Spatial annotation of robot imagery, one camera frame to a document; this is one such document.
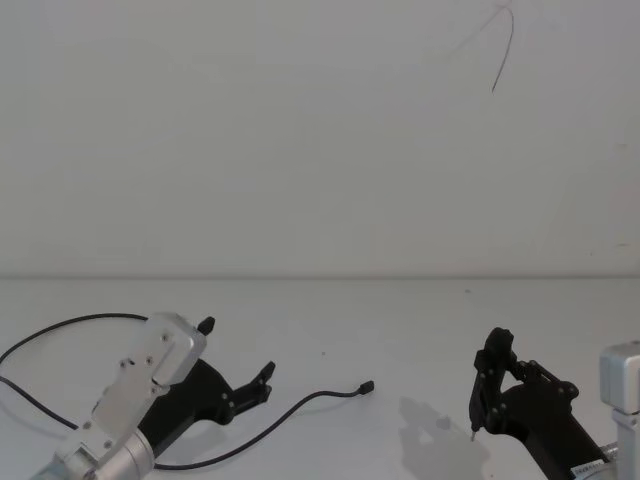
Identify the black cable with plug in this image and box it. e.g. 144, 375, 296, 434
0, 313, 376, 472

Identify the white table cloth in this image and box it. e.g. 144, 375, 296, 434
0, 276, 640, 480

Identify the plain pale wall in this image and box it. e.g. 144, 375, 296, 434
0, 0, 640, 280

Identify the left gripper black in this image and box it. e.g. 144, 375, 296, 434
136, 315, 278, 460

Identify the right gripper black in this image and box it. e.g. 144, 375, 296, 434
468, 326, 614, 480

